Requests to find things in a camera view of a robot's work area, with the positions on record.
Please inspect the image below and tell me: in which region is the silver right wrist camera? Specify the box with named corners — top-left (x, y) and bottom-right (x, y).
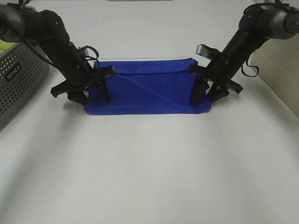
top-left (196, 44), bottom-right (219, 60)

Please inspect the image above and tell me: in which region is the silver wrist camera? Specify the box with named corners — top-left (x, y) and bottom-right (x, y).
top-left (77, 46), bottom-right (89, 59)
top-left (196, 44), bottom-right (219, 60)

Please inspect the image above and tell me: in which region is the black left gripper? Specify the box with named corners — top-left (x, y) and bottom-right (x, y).
top-left (50, 42), bottom-right (116, 104)

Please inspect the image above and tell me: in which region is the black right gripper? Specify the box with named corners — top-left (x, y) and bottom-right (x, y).
top-left (188, 51), bottom-right (243, 103)

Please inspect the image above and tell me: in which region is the grey perforated laundry basket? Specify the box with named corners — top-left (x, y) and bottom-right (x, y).
top-left (0, 43), bottom-right (50, 129)

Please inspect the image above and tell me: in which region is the beige plastic storage bin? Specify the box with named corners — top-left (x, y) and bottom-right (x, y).
top-left (245, 38), bottom-right (299, 116)

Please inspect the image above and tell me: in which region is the blue microfiber towel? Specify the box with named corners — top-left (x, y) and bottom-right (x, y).
top-left (84, 58), bottom-right (212, 115)

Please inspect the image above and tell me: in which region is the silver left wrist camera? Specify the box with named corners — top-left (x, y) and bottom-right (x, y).
top-left (77, 46), bottom-right (89, 59)

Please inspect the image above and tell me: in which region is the yellow-green towel in basket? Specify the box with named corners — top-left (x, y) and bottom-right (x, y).
top-left (0, 40), bottom-right (11, 54)

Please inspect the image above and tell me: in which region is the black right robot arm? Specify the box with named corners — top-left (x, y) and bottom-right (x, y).
top-left (188, 0), bottom-right (299, 104)

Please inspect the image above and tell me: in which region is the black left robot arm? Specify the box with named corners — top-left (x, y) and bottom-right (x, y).
top-left (0, 0), bottom-right (116, 105)

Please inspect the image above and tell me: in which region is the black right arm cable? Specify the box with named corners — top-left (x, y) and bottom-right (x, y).
top-left (242, 0), bottom-right (297, 77)

